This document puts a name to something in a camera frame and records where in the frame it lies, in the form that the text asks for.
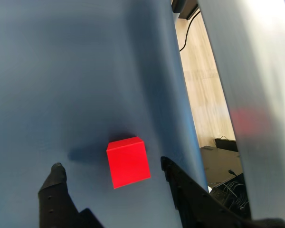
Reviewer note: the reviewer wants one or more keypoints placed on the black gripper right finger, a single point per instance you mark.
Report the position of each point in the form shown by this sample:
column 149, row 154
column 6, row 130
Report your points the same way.
column 199, row 206

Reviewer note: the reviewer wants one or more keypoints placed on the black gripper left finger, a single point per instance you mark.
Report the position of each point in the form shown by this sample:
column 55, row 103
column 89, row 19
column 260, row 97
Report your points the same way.
column 54, row 199

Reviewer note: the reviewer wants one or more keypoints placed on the red cube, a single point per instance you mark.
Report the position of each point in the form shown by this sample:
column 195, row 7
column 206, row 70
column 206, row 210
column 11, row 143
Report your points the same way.
column 129, row 164

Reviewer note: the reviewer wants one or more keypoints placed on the black flat box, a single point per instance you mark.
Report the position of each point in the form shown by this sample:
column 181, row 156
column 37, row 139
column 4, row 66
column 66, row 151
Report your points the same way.
column 225, row 143

